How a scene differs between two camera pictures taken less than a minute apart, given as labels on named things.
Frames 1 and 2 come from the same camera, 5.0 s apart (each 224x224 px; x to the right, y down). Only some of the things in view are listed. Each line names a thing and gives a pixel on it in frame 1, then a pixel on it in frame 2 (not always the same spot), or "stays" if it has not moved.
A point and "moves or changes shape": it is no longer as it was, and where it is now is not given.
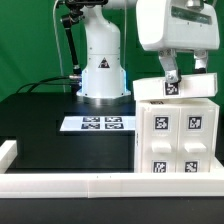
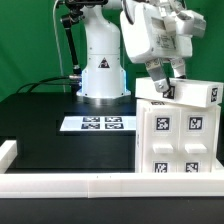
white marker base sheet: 98,123 stays
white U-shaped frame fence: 105,185 stays
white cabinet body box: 176,135 stays
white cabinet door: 196,126 stays
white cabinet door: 159,139 stays
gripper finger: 201,58 -> 178,65
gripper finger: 168,60 -> 157,72
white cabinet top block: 189,86 moves or changes shape
